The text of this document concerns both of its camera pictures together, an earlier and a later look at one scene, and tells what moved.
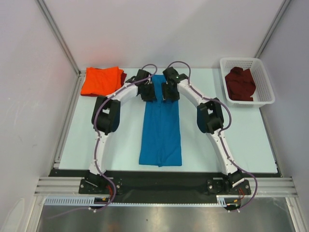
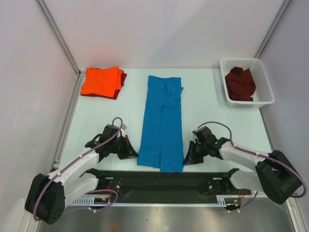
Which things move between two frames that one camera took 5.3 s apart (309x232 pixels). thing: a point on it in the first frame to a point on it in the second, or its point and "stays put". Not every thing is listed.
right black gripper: (169, 93) to (196, 152)
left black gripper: (151, 96) to (129, 152)
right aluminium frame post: (279, 14) stays put
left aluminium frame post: (78, 88) stays put
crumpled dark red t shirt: (240, 84) stays put
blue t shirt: (160, 139) stays put
